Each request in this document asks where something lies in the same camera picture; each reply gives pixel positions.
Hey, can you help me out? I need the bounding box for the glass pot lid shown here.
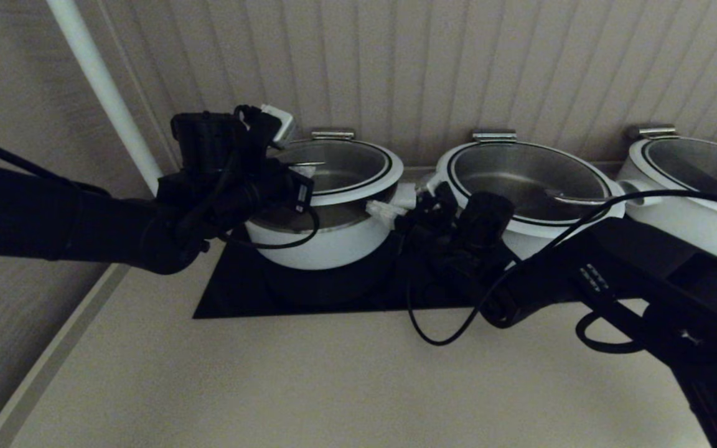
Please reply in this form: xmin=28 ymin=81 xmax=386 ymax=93
xmin=259 ymin=128 xmax=405 ymax=209

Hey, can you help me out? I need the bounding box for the white pot steel interior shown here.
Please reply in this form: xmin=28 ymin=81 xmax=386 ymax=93
xmin=243 ymin=180 xmax=418 ymax=271
xmin=418 ymin=174 xmax=661 ymax=262
xmin=617 ymin=156 xmax=717 ymax=261

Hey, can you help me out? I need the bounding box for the large black glass hob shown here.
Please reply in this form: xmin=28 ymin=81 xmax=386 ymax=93
xmin=192 ymin=208 xmax=583 ymax=320

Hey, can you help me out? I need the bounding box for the white round pole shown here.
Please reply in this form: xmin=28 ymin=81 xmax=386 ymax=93
xmin=46 ymin=0 xmax=163 ymax=194

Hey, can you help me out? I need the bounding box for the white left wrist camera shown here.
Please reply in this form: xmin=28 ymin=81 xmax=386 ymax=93
xmin=259 ymin=105 xmax=298 ymax=149

